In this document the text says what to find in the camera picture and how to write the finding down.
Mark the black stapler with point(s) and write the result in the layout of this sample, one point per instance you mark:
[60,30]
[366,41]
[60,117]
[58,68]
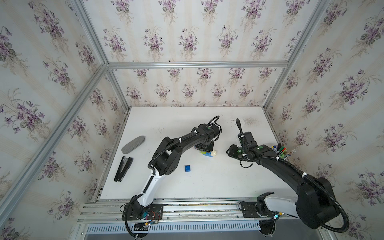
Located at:
[124,165]

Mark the light blue lego brick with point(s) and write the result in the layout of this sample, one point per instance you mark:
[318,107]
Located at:
[208,155]

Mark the pink pen holder cup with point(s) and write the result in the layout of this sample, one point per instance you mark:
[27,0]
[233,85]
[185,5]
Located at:
[282,151]

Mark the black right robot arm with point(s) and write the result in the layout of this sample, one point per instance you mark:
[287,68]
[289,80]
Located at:
[316,204]

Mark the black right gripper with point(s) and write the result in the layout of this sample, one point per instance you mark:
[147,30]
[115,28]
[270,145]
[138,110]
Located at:
[231,152]

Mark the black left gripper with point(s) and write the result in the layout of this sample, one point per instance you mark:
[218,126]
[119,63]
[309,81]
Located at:
[211,147]

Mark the aluminium mounting rail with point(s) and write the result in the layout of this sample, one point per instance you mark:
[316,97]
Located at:
[174,210]

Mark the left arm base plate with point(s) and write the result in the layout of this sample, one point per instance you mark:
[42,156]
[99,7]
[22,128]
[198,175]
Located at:
[151,213]

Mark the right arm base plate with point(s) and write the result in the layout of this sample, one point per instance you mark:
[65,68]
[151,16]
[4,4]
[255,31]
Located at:
[257,210]

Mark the grey fabric pencil case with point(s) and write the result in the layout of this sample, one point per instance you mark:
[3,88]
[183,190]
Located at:
[132,145]

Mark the white vented cable duct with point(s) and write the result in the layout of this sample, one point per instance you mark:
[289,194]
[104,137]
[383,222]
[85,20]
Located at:
[176,227]

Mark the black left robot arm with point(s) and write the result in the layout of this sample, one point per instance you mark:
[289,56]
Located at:
[167,157]

